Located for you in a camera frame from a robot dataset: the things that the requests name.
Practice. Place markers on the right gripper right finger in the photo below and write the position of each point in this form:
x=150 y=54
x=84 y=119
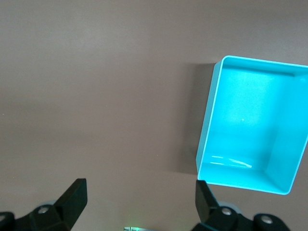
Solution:
x=209 y=211

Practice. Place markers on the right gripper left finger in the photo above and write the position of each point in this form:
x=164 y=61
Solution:
x=62 y=211

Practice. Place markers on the turquoise plastic bin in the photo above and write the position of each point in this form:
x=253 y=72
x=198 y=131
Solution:
x=245 y=125

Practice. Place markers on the brown paper table cover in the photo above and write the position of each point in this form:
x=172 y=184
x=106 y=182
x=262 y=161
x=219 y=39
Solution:
x=96 y=96

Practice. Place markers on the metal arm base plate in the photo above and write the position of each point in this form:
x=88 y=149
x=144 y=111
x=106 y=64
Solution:
x=133 y=228

